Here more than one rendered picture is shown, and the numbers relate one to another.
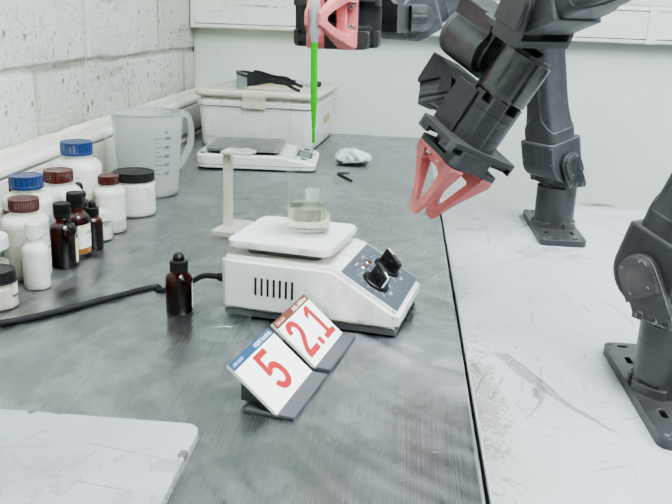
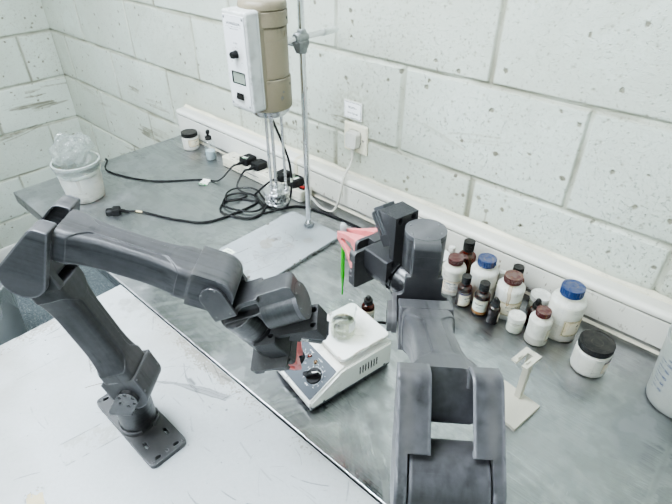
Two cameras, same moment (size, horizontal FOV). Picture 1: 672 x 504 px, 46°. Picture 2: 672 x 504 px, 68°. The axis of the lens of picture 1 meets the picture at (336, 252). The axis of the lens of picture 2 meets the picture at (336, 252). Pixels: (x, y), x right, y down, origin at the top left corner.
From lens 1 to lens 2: 1.47 m
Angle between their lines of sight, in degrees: 108
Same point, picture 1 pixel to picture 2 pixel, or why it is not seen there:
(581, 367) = (187, 417)
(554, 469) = (158, 347)
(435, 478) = (188, 320)
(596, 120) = not seen: outside the picture
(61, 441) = (277, 260)
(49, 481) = (260, 255)
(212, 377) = not seen: hidden behind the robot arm
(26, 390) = (323, 265)
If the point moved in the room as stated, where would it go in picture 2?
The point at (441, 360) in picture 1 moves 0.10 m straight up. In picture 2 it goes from (243, 372) to (237, 337)
